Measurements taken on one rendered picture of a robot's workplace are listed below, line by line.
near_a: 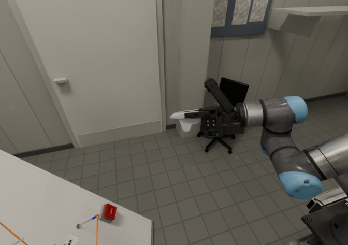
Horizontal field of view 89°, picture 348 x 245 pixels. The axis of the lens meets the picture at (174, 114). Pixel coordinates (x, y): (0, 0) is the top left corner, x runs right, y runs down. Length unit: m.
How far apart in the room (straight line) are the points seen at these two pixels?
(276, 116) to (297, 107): 0.05
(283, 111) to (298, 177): 0.16
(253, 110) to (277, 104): 0.06
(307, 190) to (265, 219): 1.71
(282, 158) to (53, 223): 0.71
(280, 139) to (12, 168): 0.82
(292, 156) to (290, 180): 0.06
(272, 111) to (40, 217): 0.75
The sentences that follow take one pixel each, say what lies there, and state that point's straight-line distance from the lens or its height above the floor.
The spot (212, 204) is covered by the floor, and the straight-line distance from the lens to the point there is 2.13.
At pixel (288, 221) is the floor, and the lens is 2.30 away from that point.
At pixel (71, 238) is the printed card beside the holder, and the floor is 1.18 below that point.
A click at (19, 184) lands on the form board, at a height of 1.35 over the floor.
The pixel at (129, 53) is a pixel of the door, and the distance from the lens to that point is 2.18.
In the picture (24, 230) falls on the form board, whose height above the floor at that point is 1.29.
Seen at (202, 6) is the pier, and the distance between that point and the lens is 2.04.
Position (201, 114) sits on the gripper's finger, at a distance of 0.49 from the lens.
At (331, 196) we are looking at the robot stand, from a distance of 1.15.
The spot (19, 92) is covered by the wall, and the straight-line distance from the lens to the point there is 2.59.
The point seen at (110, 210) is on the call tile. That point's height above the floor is 1.12.
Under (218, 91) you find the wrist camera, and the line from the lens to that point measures 0.51.
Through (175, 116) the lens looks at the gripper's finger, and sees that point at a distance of 0.53.
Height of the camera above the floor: 1.85
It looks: 35 degrees down
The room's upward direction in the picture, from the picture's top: straight up
